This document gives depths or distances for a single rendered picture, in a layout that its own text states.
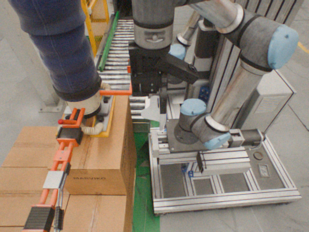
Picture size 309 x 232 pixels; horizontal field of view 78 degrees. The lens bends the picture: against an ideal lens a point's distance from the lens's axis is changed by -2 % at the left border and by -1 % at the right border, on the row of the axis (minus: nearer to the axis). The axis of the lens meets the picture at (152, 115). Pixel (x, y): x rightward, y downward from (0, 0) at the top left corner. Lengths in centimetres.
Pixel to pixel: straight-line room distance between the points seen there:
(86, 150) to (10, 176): 79
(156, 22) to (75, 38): 52
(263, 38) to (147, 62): 40
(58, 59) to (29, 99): 243
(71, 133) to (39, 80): 179
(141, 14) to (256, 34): 44
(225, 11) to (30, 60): 220
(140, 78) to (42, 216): 59
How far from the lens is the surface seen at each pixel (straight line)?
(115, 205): 145
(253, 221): 216
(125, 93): 109
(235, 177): 201
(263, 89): 120
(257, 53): 71
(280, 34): 70
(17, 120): 305
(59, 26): 80
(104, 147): 118
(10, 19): 237
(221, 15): 67
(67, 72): 90
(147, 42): 38
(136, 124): 178
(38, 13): 79
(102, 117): 111
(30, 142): 194
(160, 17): 36
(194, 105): 92
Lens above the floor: 192
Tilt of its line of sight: 49 degrees down
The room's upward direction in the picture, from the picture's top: straight up
